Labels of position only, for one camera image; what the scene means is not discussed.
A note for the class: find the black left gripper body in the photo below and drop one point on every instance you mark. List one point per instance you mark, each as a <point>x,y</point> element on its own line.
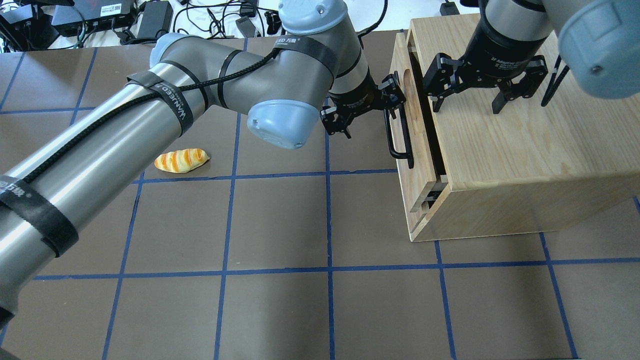
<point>356,96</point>

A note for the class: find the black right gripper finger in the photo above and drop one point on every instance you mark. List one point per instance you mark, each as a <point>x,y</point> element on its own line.
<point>443,79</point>
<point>535,72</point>

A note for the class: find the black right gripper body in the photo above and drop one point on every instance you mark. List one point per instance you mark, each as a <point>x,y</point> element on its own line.
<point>501,46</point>

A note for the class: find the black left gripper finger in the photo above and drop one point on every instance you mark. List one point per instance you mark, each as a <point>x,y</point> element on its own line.
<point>335,121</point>
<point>390,95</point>

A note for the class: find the wooden drawer with handle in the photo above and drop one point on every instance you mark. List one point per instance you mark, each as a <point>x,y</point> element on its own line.
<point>419,182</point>

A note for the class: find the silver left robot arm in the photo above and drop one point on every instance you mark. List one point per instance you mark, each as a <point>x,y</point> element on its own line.
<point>316,72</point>

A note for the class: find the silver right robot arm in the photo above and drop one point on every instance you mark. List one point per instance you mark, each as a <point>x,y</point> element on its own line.
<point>597,40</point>

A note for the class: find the light wooden drawer cabinet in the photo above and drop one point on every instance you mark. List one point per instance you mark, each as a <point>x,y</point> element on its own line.
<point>525,170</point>

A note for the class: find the small black adapter top right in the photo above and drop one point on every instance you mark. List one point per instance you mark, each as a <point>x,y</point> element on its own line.
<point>448,8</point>

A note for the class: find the toy bread loaf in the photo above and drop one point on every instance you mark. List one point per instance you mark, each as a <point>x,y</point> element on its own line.
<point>181,161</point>

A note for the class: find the black power adapter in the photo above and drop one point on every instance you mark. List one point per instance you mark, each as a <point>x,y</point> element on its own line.
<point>156,19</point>

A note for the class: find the black electronics box with label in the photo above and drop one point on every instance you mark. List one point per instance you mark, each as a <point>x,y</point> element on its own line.
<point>89,15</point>

